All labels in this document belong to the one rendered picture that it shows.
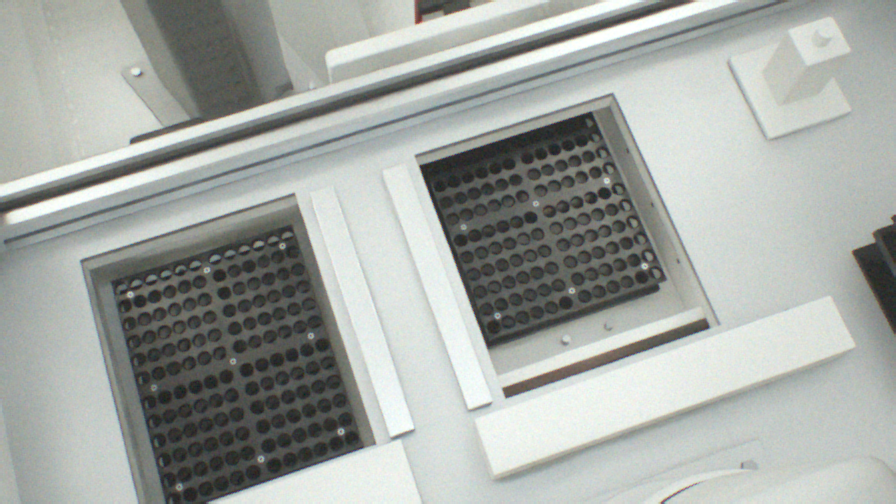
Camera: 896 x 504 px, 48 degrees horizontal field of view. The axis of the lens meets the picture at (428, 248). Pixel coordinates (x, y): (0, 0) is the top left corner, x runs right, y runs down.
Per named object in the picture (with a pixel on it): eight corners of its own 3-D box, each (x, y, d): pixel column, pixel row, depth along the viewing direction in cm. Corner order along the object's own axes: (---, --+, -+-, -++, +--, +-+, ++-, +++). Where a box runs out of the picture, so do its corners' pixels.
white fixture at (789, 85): (726, 61, 96) (758, 1, 87) (806, 36, 97) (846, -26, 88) (767, 141, 93) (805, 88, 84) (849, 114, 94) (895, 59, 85)
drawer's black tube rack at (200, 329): (129, 301, 100) (110, 281, 94) (300, 247, 102) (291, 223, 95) (185, 519, 92) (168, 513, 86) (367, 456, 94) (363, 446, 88)
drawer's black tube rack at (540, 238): (412, 159, 105) (411, 132, 99) (569, 110, 107) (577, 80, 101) (486, 356, 98) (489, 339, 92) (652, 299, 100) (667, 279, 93)
